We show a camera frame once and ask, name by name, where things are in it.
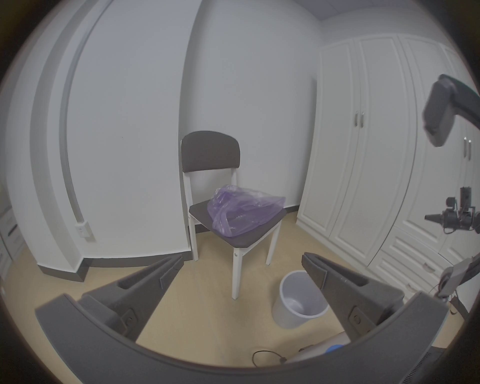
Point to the white trash bin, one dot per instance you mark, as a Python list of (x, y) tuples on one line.
[(288, 311)]

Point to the white chair with grey cushions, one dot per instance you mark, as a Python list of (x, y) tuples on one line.
[(210, 150)]

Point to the white wall socket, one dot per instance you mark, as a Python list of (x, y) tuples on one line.
[(84, 229)]

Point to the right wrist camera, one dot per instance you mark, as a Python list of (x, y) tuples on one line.
[(450, 203)]

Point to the white chest of drawers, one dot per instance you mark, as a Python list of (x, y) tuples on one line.
[(9, 240)]

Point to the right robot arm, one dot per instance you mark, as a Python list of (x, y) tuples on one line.
[(465, 268)]

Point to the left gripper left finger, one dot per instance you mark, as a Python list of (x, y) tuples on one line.
[(123, 300)]

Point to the white wardrobe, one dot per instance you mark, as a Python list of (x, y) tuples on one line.
[(337, 150)]

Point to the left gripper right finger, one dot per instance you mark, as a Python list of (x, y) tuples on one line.
[(360, 300)]

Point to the purple plastic bag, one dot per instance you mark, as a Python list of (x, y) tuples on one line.
[(240, 213)]

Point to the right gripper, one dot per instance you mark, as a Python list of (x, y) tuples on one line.
[(452, 220)]

